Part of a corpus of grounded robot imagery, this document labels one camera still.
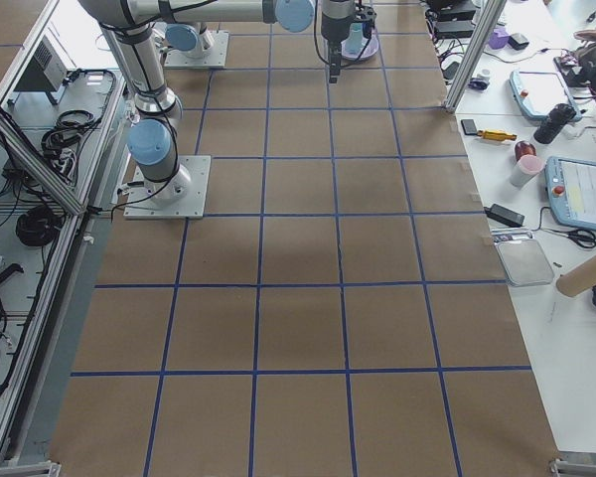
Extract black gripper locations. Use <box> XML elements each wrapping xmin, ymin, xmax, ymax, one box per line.
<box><xmin>321</xmin><ymin>4</ymin><xmax>376</xmax><ymax>46</ymax></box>

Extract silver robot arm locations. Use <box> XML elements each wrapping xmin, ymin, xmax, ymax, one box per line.
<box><xmin>99</xmin><ymin>23</ymin><xmax>191</xmax><ymax>208</ymax></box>
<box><xmin>80</xmin><ymin>1</ymin><xmax>376</xmax><ymax>70</ymax></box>

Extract lavender round plate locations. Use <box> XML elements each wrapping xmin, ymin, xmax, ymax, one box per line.
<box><xmin>342</xmin><ymin>37</ymin><xmax>379</xmax><ymax>62</ymax></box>

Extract white pink cup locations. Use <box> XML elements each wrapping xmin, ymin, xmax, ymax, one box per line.
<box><xmin>509</xmin><ymin>154</ymin><xmax>545</xmax><ymax>188</ymax></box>

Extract purple box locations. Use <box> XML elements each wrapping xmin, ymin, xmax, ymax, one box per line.
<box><xmin>488</xmin><ymin>26</ymin><xmax>510</xmax><ymax>50</ymax></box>

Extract black smartphone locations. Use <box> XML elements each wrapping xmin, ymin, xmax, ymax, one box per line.
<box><xmin>460</xmin><ymin>118</ymin><xmax>479</xmax><ymax>136</ymax></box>

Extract upper teach pendant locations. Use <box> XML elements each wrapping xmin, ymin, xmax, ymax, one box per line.
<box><xmin>509</xmin><ymin>70</ymin><xmax>582</xmax><ymax>122</ymax></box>

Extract teach pendant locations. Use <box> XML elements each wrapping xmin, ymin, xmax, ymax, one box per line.
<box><xmin>544</xmin><ymin>156</ymin><xmax>596</xmax><ymax>231</ymax></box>
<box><xmin>509</xmin><ymin>70</ymin><xmax>582</xmax><ymax>122</ymax></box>

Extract dark red round object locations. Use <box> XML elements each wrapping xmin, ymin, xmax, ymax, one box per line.
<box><xmin>514</xmin><ymin>140</ymin><xmax>536</xmax><ymax>161</ymax></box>

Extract black water bottle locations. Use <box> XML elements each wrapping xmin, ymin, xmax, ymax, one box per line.
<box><xmin>533</xmin><ymin>103</ymin><xmax>576</xmax><ymax>144</ymax></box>

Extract black power brick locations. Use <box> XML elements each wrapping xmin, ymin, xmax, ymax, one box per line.
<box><xmin>484</xmin><ymin>204</ymin><xmax>524</xmax><ymax>228</ymax></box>

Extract lower teach pendant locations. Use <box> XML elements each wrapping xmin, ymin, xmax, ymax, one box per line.
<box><xmin>544</xmin><ymin>156</ymin><xmax>596</xmax><ymax>231</ymax></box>

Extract black scissors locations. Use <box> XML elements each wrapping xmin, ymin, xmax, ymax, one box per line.
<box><xmin>550</xmin><ymin>229</ymin><xmax>596</xmax><ymax>249</ymax></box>

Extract grey control box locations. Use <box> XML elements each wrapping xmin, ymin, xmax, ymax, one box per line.
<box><xmin>8</xmin><ymin>36</ymin><xmax>69</xmax><ymax>105</ymax></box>

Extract cardboard tube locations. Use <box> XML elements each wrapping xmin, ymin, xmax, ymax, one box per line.
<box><xmin>555</xmin><ymin>255</ymin><xmax>596</xmax><ymax>297</ymax></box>

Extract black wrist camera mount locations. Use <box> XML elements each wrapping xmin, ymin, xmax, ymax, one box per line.
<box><xmin>326</xmin><ymin>42</ymin><xmax>343</xmax><ymax>84</ymax></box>

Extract aluminium frame post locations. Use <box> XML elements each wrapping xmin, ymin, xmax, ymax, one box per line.
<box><xmin>443</xmin><ymin>0</ymin><xmax>507</xmax><ymax>113</ymax></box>

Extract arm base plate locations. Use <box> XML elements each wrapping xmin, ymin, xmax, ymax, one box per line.
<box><xmin>164</xmin><ymin>25</ymin><xmax>229</xmax><ymax>70</ymax></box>
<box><xmin>123</xmin><ymin>155</ymin><xmax>212</xmax><ymax>220</ymax></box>

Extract yellow handled screwdriver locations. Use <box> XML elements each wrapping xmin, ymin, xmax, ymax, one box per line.
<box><xmin>477</xmin><ymin>129</ymin><xmax>518</xmax><ymax>142</ymax></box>

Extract coiled black cable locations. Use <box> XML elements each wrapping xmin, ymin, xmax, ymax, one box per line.
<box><xmin>15</xmin><ymin>203</ymin><xmax>65</xmax><ymax>248</ymax></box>

